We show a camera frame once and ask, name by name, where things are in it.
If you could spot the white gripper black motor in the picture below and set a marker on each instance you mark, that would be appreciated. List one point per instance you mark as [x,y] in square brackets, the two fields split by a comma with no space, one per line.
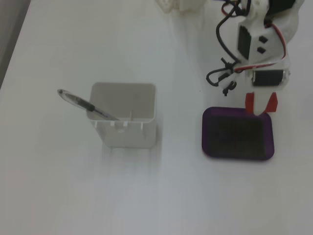
[268,77]

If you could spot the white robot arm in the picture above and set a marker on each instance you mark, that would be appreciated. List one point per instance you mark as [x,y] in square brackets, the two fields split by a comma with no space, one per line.
[261,29]

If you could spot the black tray liner mat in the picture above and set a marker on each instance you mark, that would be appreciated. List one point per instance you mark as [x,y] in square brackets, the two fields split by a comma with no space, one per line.
[236,137]

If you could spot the purple metal tray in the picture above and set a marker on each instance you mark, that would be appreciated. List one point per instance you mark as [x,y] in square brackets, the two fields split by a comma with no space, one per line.
[206,137]

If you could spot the white plastic pen holder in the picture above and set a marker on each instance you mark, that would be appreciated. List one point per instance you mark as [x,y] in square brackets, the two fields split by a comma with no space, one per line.
[127,132]

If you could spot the black ballpoint pen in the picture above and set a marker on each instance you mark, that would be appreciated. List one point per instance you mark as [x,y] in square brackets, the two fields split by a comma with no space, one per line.
[80,101]

